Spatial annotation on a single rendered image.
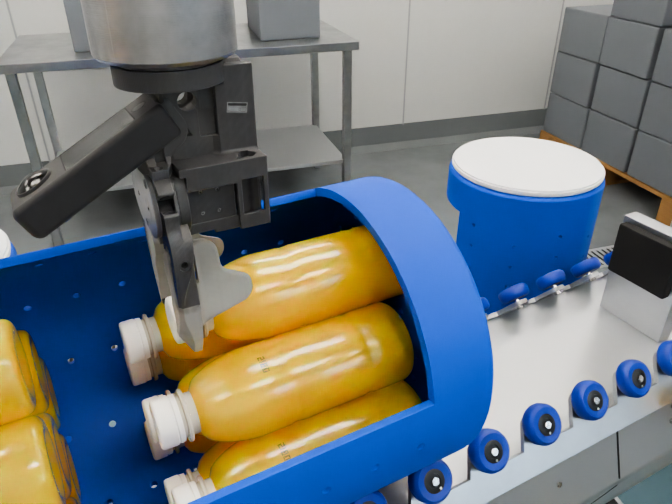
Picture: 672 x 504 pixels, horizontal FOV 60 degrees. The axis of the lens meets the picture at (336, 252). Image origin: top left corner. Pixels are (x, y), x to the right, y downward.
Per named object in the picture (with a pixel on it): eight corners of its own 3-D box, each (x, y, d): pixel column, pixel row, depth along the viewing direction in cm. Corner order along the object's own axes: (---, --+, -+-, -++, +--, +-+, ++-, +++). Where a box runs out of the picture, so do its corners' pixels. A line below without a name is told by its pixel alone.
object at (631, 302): (669, 337, 82) (704, 241, 74) (650, 346, 80) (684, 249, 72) (609, 301, 89) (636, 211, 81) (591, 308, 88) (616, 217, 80)
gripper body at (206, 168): (273, 232, 43) (263, 63, 37) (154, 261, 39) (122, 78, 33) (236, 195, 48) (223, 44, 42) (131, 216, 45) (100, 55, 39)
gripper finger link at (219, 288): (267, 346, 45) (249, 231, 42) (192, 370, 42) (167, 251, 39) (253, 331, 47) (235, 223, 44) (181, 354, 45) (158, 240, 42)
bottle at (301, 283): (420, 290, 52) (218, 356, 44) (383, 296, 58) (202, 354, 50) (397, 214, 52) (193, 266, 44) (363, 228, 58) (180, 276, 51)
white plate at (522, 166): (579, 137, 121) (578, 142, 122) (445, 135, 122) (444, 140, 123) (629, 193, 97) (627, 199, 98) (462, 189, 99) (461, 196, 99)
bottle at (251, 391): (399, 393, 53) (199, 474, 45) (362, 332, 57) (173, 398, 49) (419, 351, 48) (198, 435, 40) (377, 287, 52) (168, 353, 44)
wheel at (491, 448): (505, 422, 60) (493, 420, 62) (471, 438, 59) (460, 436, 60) (518, 464, 60) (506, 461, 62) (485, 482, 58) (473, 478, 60)
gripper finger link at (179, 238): (206, 310, 40) (182, 186, 37) (184, 316, 39) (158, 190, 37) (189, 290, 44) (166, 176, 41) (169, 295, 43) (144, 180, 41)
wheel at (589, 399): (604, 374, 67) (591, 374, 68) (576, 388, 65) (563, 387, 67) (617, 412, 66) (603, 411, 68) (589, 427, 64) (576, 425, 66)
